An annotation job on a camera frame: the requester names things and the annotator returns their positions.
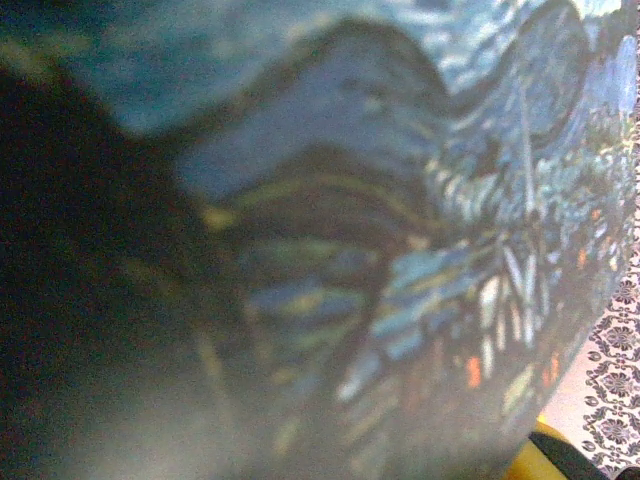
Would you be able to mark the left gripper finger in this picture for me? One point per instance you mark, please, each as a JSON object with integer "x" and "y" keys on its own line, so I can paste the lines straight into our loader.
{"x": 545, "y": 450}

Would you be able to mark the starry night painted tin box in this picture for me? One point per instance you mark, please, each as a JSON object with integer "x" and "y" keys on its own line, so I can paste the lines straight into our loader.
{"x": 350, "y": 200}

